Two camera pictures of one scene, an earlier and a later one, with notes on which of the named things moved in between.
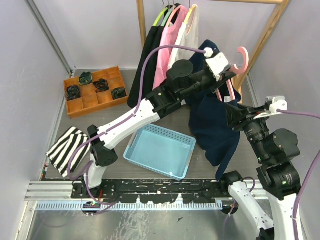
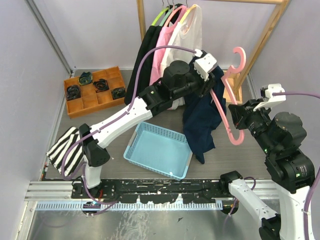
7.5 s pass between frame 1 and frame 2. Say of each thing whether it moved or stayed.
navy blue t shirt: moved
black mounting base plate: stayed
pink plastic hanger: moved
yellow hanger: moved
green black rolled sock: stayed
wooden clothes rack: stayed
